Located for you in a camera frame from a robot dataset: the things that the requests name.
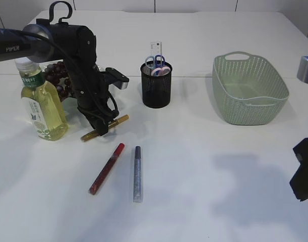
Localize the black mesh pen cup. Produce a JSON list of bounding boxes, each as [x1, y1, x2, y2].
[[140, 63, 172, 108]]

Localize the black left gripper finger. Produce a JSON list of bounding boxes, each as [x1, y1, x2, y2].
[[87, 115, 109, 136]]

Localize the pale green wavy plate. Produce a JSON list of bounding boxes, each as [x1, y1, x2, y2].
[[41, 63, 104, 104]]

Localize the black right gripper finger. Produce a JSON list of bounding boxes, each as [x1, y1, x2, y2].
[[289, 137, 308, 202]]

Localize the yellow tea bottle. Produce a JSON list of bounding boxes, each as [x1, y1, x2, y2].
[[15, 57, 69, 141]]

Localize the silver glitter pen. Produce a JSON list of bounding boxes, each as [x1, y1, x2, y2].
[[133, 146, 143, 203]]

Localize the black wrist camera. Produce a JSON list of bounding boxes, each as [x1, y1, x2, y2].
[[297, 55, 308, 84], [100, 67, 129, 90]]

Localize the clear plastic ruler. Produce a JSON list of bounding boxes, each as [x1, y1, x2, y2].
[[150, 41, 162, 56]]

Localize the red glitter pen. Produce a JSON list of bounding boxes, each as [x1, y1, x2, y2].
[[89, 143, 125, 195]]

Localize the green woven plastic basket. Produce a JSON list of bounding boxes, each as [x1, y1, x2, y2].
[[212, 51, 289, 126]]

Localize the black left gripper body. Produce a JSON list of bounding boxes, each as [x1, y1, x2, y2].
[[67, 64, 118, 118]]

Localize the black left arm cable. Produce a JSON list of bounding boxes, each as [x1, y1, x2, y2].
[[0, 1, 119, 119]]

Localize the gold glitter pen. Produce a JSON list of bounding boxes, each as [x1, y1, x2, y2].
[[80, 114, 131, 142]]

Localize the blue scissors with cap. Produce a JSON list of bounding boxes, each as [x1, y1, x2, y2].
[[145, 54, 165, 70]]

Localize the pink purple scissors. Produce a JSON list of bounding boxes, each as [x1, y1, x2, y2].
[[151, 66, 171, 77]]

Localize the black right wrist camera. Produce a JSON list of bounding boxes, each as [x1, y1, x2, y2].
[[297, 55, 308, 84]]

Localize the purple artificial grape bunch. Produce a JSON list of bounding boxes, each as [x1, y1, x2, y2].
[[43, 61, 74, 101]]

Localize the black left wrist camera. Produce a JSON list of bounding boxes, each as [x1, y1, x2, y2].
[[100, 67, 129, 90]]

